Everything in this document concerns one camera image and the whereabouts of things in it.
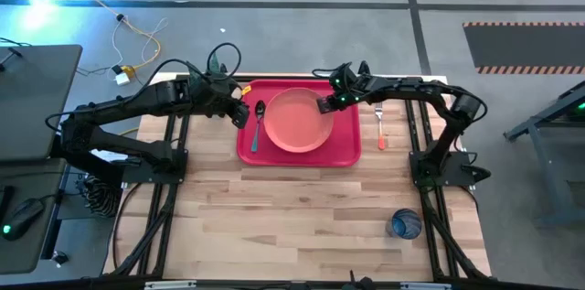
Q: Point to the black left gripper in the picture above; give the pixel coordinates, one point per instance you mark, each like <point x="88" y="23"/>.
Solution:
<point x="219" y="98"/>

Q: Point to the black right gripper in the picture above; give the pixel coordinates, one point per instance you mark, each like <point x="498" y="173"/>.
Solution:
<point x="352" y="95"/>

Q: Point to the orange plastic plate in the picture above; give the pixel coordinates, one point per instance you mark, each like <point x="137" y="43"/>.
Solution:
<point x="297" y="121"/>

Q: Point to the blue faceted plastic cup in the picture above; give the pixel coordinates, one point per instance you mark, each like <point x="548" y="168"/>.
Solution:
<point x="404" y="225"/>

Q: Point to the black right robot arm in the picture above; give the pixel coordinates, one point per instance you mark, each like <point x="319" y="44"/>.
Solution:
<point x="411" y="89"/>

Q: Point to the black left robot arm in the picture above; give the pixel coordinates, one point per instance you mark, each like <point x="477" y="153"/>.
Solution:
<point x="137" y="102"/>

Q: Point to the red plastic tray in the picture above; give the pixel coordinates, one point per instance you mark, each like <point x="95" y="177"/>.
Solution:
<point x="343" y="143"/>

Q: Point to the black curved clamp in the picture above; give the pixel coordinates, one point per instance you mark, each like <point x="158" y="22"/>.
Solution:
<point x="364" y="67"/>

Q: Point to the white power adapter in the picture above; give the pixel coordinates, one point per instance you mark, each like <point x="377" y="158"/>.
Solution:
<point x="122" y="79"/>

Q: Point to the white label card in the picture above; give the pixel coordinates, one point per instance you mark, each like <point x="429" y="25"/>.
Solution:
<point x="109" y="156"/>

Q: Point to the black mat with orange stripes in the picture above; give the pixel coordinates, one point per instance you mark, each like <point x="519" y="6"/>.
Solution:
<point x="525" y="47"/>

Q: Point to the dark grey desk panel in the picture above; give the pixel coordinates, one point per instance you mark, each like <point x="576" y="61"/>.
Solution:
<point x="32" y="98"/>

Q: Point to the blue-grey metal stand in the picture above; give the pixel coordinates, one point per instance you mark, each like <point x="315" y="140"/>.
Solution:
<point x="547" y="166"/>

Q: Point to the black caster wheel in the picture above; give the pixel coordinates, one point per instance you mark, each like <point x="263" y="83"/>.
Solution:
<point x="60" y="258"/>

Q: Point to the black computer mouse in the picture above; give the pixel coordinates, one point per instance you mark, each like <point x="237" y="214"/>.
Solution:
<point x="23" y="217"/>

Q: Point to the black keyboard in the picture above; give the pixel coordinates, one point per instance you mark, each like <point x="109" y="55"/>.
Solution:
<point x="4" y="203"/>

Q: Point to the black computer desk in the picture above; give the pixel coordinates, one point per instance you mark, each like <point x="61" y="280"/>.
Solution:
<point x="27" y="253"/>

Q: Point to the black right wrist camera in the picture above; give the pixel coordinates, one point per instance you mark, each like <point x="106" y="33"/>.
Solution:
<point x="340" y="77"/>

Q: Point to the black aluminium table frame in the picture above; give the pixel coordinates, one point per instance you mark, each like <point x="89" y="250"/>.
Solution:
<point x="237" y="284"/>

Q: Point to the silver metal bracket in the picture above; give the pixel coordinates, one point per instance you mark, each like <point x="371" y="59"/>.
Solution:
<point x="169" y="285"/>
<point x="425" y="286"/>

